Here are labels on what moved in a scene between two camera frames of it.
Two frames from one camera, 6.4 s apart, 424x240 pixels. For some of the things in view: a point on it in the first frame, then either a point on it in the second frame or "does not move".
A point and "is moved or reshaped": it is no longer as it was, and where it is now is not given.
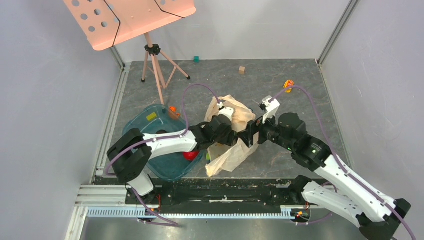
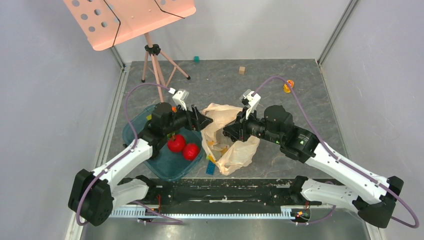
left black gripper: [229, 138] → [195, 120]
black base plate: [184, 196] does not move
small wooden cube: [241, 70] does not move
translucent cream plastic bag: [221, 157] is moved or reshaped
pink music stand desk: [105, 23] does not move
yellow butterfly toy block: [288, 83] does not move
